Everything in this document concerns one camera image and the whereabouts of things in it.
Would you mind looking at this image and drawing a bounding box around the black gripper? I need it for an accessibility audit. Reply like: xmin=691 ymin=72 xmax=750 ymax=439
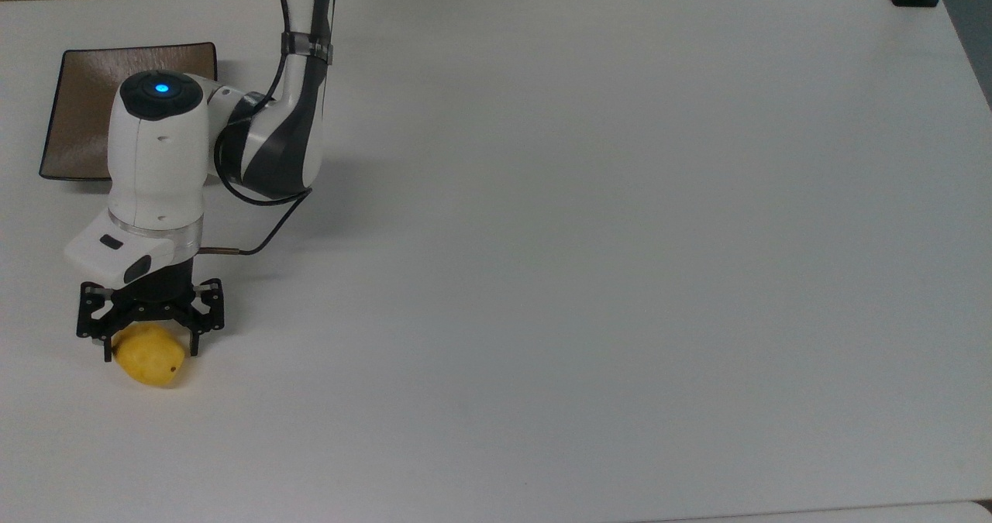
xmin=75 ymin=256 xmax=226 ymax=363

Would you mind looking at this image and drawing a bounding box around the yellow lemon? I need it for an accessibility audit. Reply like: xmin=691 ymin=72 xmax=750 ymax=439
xmin=112 ymin=322 xmax=187 ymax=389

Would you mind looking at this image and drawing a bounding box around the brown square ceramic plate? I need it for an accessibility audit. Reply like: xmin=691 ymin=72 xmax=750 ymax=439
xmin=39 ymin=42 xmax=219 ymax=182

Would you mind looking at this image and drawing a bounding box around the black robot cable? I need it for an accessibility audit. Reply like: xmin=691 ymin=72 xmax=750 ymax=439
xmin=197 ymin=0 xmax=315 ymax=258

